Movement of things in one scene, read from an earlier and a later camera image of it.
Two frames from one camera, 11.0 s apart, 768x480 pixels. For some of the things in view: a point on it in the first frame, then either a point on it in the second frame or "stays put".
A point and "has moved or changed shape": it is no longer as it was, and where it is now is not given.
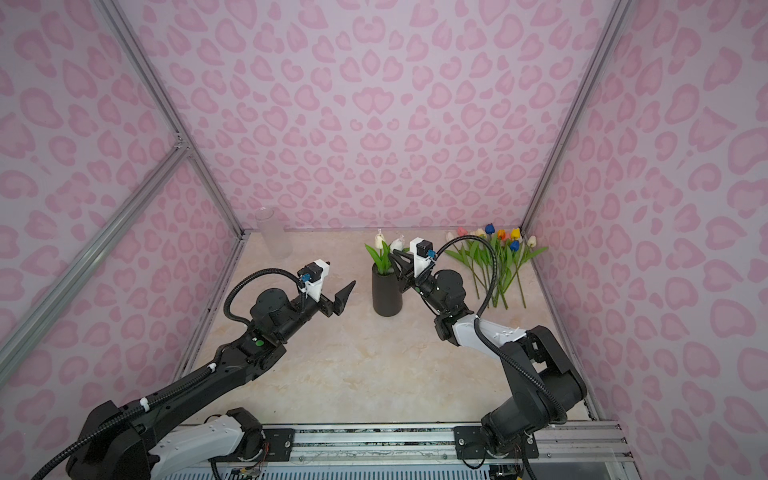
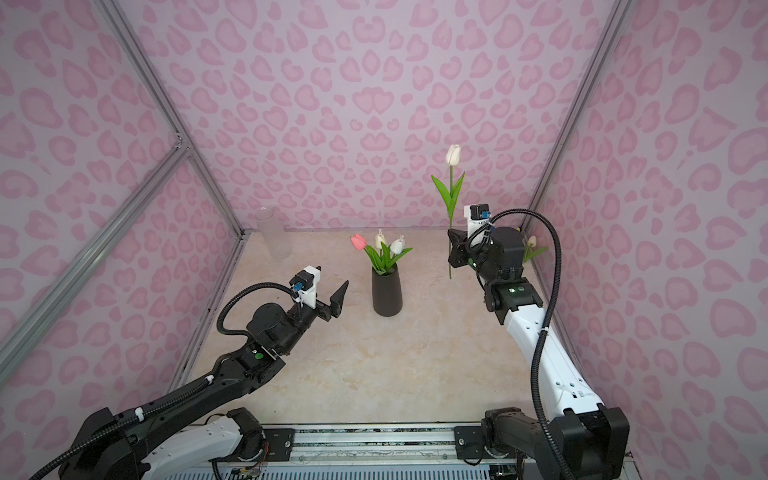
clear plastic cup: x=279 y=245 stays put
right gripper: x=406 y=280 -> x=458 y=239
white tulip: x=531 y=254 stays put
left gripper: x=339 y=301 stays put
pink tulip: x=462 y=232 has moved or changed shape
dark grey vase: x=386 y=295 stays put
